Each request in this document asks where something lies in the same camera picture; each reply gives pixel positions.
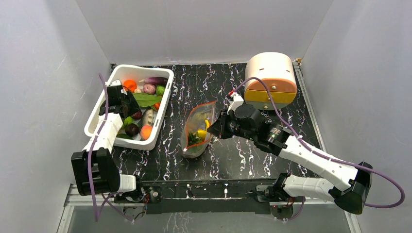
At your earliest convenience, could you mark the peach fruit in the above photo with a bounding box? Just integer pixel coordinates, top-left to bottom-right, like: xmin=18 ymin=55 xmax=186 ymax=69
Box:
xmin=140 ymin=125 xmax=153 ymax=141

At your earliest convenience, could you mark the purple eggplant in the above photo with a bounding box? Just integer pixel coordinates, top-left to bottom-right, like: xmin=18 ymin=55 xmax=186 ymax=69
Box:
xmin=139 ymin=77 xmax=168 ymax=86

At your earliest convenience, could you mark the clear zip bag orange zipper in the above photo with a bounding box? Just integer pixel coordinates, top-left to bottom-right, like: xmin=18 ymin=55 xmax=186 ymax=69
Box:
xmin=180 ymin=101 xmax=216 ymax=159

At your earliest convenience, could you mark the white plastic bin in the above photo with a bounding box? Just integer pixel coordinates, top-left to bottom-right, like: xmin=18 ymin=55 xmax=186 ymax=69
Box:
xmin=84 ymin=64 xmax=175 ymax=151

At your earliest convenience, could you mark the orange fruit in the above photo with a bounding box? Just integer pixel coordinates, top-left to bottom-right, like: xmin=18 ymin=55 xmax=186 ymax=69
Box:
xmin=123 ymin=80 xmax=137 ymax=93

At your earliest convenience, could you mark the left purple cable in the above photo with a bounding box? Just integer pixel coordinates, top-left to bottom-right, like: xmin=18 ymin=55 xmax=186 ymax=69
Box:
xmin=87 ymin=73 xmax=136 ymax=223

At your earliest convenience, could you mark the round drawer cabinet cream orange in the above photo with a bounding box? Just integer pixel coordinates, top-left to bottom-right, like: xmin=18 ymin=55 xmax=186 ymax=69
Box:
xmin=244 ymin=52 xmax=297 ymax=111

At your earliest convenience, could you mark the green vegetable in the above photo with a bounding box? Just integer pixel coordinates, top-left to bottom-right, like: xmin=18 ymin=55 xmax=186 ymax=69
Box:
xmin=156 ymin=85 xmax=166 ymax=96

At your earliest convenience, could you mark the yellow banana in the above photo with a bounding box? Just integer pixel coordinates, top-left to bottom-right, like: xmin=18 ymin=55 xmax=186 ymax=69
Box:
xmin=196 ymin=119 xmax=210 ymax=141

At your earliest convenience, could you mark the red tomato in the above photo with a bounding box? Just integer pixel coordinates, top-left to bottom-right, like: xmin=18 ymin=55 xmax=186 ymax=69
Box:
xmin=154 ymin=102 xmax=160 ymax=111

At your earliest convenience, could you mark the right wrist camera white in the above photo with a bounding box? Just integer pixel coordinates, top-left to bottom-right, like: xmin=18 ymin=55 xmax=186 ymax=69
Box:
xmin=226 ymin=90 xmax=244 ymax=113

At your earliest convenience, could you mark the red onion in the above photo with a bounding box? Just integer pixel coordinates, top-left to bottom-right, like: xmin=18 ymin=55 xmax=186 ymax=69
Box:
xmin=143 ymin=83 xmax=156 ymax=95

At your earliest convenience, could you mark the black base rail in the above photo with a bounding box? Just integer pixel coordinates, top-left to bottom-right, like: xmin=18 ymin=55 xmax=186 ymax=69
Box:
xmin=115 ymin=178 xmax=296 ymax=215

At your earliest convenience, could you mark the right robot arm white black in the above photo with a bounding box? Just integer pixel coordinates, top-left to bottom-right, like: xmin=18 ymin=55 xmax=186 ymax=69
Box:
xmin=207 ymin=104 xmax=371 ymax=215

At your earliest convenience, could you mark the green leaf toy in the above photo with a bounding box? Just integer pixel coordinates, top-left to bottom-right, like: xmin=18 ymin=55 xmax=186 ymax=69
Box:
xmin=133 ymin=93 xmax=162 ymax=108

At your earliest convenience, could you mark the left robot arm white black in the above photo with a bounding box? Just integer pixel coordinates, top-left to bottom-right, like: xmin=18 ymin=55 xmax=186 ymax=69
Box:
xmin=71 ymin=81 xmax=145 ymax=202

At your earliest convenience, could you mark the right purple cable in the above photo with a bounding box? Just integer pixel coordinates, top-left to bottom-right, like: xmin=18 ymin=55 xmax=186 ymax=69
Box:
xmin=230 ymin=77 xmax=406 ymax=209

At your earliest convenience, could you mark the purple cable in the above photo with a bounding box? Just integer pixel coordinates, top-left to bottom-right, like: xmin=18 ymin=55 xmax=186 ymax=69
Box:
xmin=230 ymin=77 xmax=406 ymax=209
xmin=87 ymin=73 xmax=136 ymax=223

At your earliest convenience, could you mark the toy pineapple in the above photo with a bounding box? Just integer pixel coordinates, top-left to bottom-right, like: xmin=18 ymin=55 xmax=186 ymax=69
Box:
xmin=187 ymin=131 xmax=203 ymax=147

